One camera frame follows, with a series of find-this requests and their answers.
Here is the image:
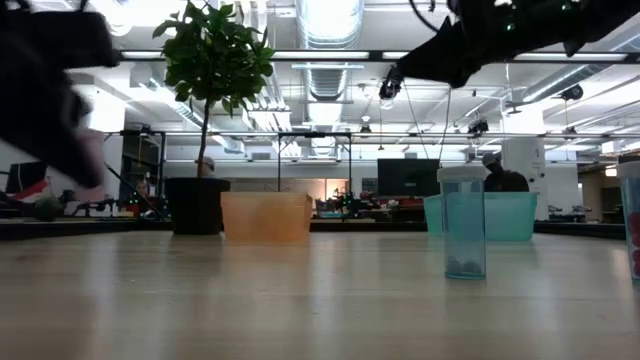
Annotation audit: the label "teal translucent plastic bin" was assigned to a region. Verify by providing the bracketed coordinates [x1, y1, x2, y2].
[423, 191, 539, 243]

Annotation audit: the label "black aluminium table frame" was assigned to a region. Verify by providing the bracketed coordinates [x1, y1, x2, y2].
[0, 215, 640, 242]

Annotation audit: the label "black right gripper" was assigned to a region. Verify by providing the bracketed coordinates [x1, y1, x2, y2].
[398, 0, 536, 89]

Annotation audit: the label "silver ceiling air duct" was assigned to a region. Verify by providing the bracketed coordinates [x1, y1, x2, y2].
[294, 0, 366, 101]

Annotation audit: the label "blue pill bottle red pills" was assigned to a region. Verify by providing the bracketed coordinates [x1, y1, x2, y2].
[615, 160, 640, 286]

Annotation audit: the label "person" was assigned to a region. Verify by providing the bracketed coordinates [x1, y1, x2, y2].
[194, 155, 217, 179]
[480, 152, 531, 194]

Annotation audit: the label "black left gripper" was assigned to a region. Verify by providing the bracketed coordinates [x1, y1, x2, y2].
[0, 67, 104, 189]

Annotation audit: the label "ceiling light strip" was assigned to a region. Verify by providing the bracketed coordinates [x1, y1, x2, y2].
[272, 49, 371, 61]

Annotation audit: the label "orange translucent plastic bin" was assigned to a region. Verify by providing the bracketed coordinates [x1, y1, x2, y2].
[219, 191, 315, 245]

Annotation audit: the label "black background monitor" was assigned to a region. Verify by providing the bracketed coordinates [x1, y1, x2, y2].
[376, 158, 442, 198]

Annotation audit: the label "small teal pill bottle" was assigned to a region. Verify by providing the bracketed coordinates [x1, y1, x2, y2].
[436, 165, 489, 281]

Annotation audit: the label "black ceiling-hung device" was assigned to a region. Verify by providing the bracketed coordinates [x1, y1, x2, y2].
[378, 67, 404, 100]
[559, 83, 585, 103]

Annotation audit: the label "green ball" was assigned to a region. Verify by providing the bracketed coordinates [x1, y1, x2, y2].
[33, 196, 64, 223]

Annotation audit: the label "black background gantry frame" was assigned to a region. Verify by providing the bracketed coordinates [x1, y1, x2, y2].
[276, 131, 354, 194]

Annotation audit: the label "green potted plant black pot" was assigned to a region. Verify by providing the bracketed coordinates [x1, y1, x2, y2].
[152, 0, 276, 236]

